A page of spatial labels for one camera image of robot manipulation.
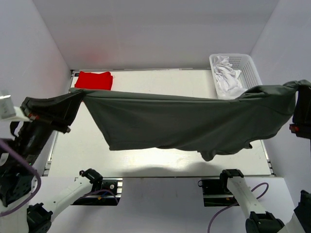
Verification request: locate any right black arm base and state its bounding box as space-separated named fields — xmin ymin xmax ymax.
xmin=197 ymin=179 xmax=236 ymax=207

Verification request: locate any dark grey t shirt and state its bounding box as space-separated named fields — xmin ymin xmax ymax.
xmin=82 ymin=80 xmax=311 ymax=161

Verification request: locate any folded red t shirt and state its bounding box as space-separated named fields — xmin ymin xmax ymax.
xmin=74 ymin=71 xmax=113 ymax=90

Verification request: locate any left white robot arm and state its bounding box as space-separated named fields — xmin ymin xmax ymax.
xmin=0 ymin=91 xmax=103 ymax=233

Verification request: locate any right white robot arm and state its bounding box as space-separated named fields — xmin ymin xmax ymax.
xmin=219 ymin=86 xmax=311 ymax=233

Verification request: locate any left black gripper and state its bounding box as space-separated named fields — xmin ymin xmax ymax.
xmin=16 ymin=88 xmax=86 ymax=165

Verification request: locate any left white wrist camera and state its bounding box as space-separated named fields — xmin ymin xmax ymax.
xmin=0 ymin=90 xmax=31 ymax=122

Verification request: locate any crumpled white t shirt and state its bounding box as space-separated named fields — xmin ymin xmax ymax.
xmin=212 ymin=56 xmax=246 ymax=100

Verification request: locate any white plastic basket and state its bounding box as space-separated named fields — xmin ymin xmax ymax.
xmin=209 ymin=53 xmax=262 ymax=97

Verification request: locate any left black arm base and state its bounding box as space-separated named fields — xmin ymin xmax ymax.
xmin=72 ymin=178 xmax=122 ymax=206

